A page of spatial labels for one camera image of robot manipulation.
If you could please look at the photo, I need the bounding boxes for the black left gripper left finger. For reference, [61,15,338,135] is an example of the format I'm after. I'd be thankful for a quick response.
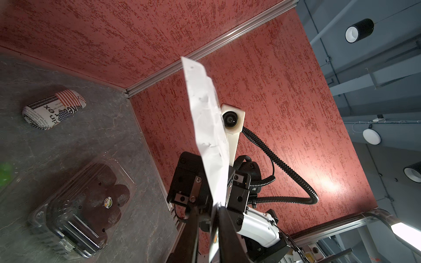
[166,207,200,263]

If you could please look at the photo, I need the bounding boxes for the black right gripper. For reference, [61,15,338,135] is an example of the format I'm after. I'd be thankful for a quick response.
[167,152,252,227]

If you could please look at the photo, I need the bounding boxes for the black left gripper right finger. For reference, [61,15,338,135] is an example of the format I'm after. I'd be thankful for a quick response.
[217,206,250,263]

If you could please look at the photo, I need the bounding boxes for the clear box dark plums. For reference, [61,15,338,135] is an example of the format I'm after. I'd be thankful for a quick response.
[29,156,136,261]

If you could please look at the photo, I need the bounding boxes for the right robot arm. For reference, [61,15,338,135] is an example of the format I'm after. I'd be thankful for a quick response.
[167,152,292,263]

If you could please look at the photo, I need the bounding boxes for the printed drink can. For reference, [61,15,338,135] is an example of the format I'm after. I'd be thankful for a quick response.
[22,89,87,130]

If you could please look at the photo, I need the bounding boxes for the lit tube lamp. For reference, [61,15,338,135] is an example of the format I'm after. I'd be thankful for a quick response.
[391,222,421,255]

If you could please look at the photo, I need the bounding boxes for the white round ceiling lamp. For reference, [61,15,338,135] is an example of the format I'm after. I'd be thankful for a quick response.
[362,128,382,145]

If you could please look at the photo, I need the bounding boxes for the black ceiling spotlight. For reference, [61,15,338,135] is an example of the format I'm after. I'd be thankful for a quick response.
[345,19,375,43]
[403,162,421,184]

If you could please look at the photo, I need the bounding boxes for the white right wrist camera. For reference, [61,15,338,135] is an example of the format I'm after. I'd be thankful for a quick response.
[221,104,246,167]

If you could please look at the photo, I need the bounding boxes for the black corrugated right cable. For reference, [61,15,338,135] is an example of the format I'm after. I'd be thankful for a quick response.
[241,126,320,205]

